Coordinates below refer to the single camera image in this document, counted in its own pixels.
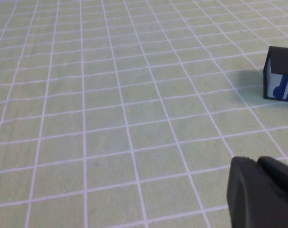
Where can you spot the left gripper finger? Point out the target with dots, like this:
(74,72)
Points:
(262,194)

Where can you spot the black printed glasses case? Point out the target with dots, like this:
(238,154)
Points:
(283,61)

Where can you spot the green checked tablecloth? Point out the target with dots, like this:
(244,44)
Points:
(110,107)

